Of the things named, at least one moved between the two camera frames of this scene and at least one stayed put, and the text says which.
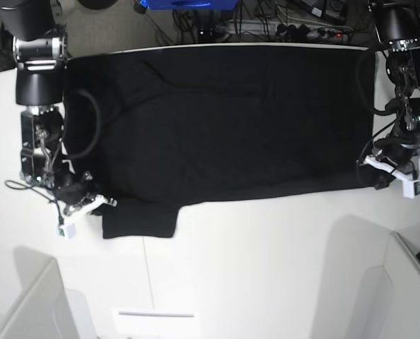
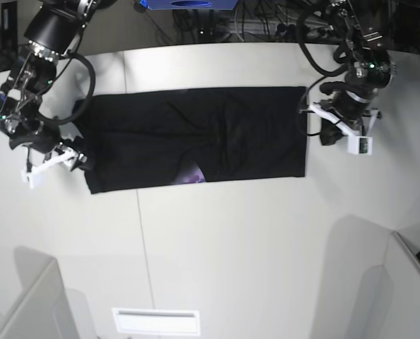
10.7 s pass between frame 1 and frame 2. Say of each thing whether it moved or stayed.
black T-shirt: moved
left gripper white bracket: moved
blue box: stayed
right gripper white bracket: moved
